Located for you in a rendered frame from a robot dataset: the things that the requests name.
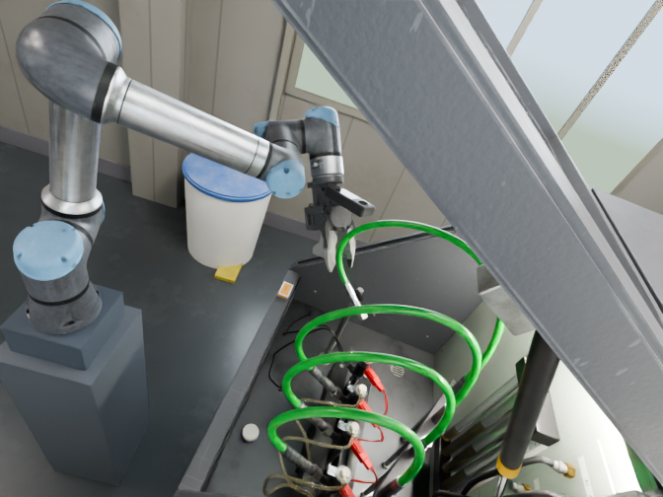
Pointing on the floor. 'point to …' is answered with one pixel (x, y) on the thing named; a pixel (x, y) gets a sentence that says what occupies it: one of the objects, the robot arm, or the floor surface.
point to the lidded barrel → (222, 212)
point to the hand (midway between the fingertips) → (342, 264)
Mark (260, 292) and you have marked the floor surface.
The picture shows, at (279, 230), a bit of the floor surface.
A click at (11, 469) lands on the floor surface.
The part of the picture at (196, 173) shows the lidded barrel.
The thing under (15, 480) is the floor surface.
